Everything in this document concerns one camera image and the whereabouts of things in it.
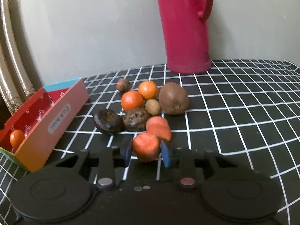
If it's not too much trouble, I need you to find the carrot piece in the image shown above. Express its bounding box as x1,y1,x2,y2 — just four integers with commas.
146,116,172,142
132,132,160,162

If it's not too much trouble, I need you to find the dark water chestnut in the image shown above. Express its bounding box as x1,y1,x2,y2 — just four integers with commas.
93,108,124,135
123,108,151,132

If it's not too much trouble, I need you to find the mandarin orange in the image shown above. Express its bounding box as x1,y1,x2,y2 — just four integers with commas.
138,80,159,100
121,91,144,112

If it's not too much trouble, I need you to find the carrot piece behind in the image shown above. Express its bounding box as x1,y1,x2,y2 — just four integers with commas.
146,116,172,142

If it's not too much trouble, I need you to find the small tan longan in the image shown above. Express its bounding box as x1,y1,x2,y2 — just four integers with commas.
145,99,161,116

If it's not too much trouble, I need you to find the large brown kiwi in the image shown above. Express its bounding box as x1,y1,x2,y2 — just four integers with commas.
159,82,189,115

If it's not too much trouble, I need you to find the small brown chestnut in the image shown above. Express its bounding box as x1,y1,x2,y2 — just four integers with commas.
116,78,131,93

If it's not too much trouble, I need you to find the black white grid tablecloth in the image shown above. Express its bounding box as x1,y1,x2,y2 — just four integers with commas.
1,59,299,224

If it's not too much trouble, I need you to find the red cardboard box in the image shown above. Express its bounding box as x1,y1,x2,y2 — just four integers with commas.
1,78,89,172

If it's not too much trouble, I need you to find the small orange in box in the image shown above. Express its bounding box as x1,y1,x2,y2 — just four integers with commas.
10,130,25,148

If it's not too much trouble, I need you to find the pink thermos jug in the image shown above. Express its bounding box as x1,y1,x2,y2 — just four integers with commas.
158,0,214,74

